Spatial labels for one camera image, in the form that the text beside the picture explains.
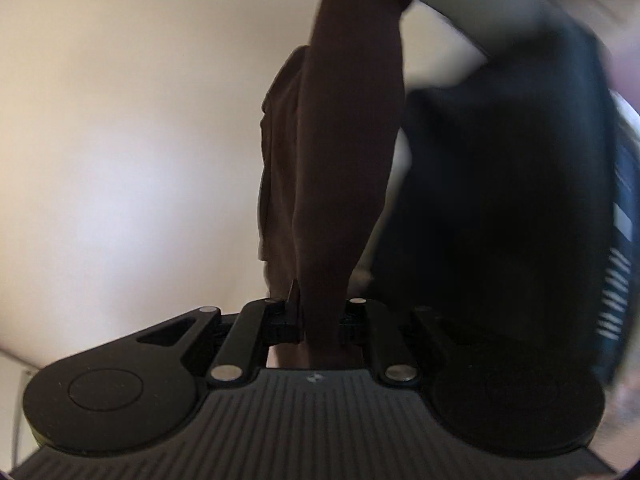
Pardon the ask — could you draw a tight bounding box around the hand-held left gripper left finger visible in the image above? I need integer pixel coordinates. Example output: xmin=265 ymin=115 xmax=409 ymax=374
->
xmin=136 ymin=279 xmax=304 ymax=387

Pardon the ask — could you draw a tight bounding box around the dark brown long-sleeved garment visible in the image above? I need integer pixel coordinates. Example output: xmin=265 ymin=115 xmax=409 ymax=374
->
xmin=257 ymin=0 xmax=417 ymax=370

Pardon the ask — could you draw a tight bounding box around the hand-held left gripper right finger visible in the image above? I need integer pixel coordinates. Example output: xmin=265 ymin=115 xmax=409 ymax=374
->
xmin=339 ymin=298 xmax=451 ymax=389

